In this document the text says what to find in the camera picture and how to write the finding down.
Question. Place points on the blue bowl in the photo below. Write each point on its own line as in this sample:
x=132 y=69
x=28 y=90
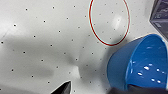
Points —
x=140 y=63

